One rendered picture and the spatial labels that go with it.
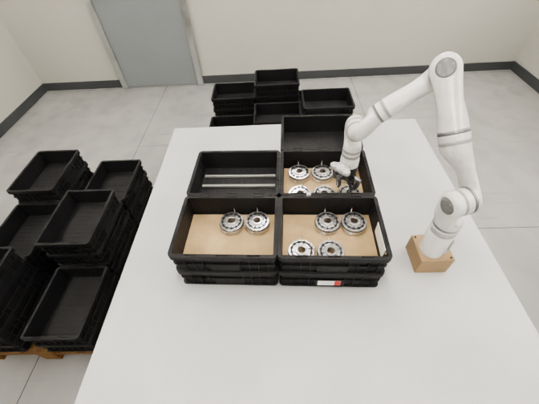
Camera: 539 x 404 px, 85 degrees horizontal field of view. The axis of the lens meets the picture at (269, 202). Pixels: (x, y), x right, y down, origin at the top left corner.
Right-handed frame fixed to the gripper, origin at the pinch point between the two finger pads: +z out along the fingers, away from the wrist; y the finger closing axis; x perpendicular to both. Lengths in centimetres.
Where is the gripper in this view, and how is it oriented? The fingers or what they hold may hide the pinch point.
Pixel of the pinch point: (344, 187)
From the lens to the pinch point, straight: 135.2
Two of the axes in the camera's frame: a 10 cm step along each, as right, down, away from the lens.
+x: -7.3, 5.3, -4.3
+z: 0.5, 6.7, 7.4
